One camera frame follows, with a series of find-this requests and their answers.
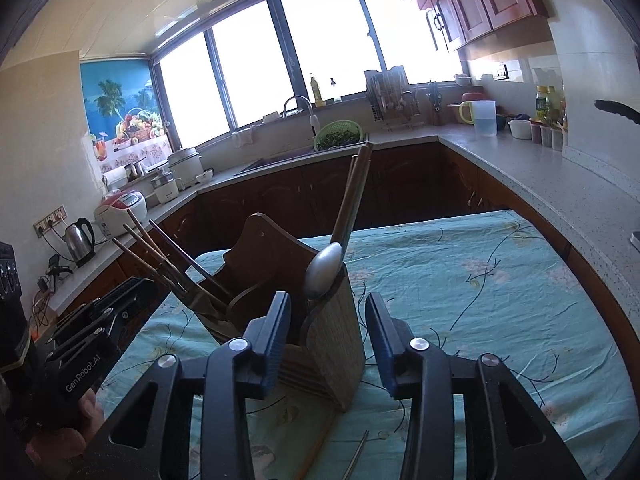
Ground metal chopstick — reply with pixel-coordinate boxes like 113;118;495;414
340;429;371;480

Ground metal spoon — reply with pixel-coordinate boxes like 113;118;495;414
305;242;346;306

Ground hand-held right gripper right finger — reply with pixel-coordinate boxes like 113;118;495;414
366;292;586;480

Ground kitchen window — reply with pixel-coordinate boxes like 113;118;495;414
150;0;466;148

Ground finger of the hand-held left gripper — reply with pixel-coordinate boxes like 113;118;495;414
50;307;121;358
92;278;156;318

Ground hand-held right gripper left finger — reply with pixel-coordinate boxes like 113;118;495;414
65;291;292;480

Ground wall power outlet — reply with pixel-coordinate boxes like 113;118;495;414
33;205;68;238

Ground white and red rice cooker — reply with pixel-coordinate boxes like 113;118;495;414
94;189;148;233

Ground wooden cabinets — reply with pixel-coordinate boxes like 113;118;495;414
60;142;571;321
385;0;551;53

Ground white electric cooker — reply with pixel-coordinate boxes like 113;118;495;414
166;146;205;191

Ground tangle of charger cables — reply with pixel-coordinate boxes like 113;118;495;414
30;255;76;321

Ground dish drying rack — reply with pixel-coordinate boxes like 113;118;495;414
364;65;426;131

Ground teal floral tablecloth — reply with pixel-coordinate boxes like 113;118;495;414
95;209;626;480

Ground chrome sink faucet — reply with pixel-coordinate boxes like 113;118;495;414
282;95;321;138

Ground kitchen sink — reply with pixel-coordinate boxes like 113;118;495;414
232;145;371;177

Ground black wok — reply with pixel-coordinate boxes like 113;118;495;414
594;99;640;126

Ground person's left hand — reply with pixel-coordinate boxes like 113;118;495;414
30;387;106;461

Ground green colander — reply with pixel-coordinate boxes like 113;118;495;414
313;120;362;152

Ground knife block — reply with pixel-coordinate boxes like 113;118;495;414
426;80;446;126

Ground tropical fruit wall poster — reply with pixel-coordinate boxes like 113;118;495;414
80;59;173;176

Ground clear pitcher with green handle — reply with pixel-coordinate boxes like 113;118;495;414
459;100;497;137

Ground steel electric kettle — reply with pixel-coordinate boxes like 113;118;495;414
64;217;97;267

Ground wooden upper cabinets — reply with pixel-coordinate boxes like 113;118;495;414
385;0;551;53

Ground wooden utensil holder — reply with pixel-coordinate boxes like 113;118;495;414
197;212;381;413

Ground wooden lower cabinets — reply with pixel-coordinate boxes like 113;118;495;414
60;142;571;321

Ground small steamer pot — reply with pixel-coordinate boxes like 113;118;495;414
150;170;181;206

